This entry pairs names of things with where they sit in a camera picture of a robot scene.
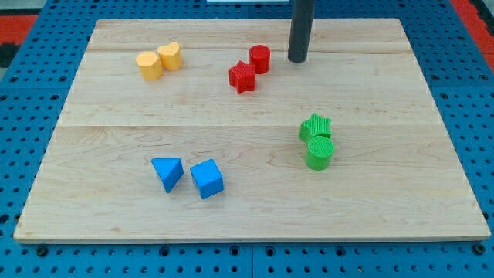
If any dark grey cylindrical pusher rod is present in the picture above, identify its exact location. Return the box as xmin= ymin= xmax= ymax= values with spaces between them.
xmin=287 ymin=0 xmax=316 ymax=63

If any red cylinder block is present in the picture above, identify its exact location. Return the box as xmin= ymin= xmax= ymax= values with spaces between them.
xmin=249 ymin=45 xmax=271 ymax=74

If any blue cube block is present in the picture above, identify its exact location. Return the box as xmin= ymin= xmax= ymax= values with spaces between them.
xmin=190 ymin=159 xmax=224 ymax=199

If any yellow hexagon block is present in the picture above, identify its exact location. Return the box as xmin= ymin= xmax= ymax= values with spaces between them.
xmin=136 ymin=51 xmax=163 ymax=80

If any green cylinder block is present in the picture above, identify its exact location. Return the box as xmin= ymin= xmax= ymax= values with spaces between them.
xmin=305 ymin=135 xmax=335 ymax=171

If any blue triangle block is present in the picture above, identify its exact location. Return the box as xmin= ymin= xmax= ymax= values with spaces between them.
xmin=151 ymin=158 xmax=184 ymax=193

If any yellow heart block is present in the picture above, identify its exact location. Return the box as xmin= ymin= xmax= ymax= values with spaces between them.
xmin=157 ymin=42 xmax=183 ymax=70

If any green star block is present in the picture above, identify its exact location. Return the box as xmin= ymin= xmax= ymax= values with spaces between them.
xmin=299 ymin=113 xmax=332 ymax=142

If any light wooden board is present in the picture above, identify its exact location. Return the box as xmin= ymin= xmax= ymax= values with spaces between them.
xmin=14 ymin=19 xmax=491 ymax=244

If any red star block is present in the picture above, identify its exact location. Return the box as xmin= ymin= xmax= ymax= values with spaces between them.
xmin=228 ymin=61 xmax=255 ymax=94

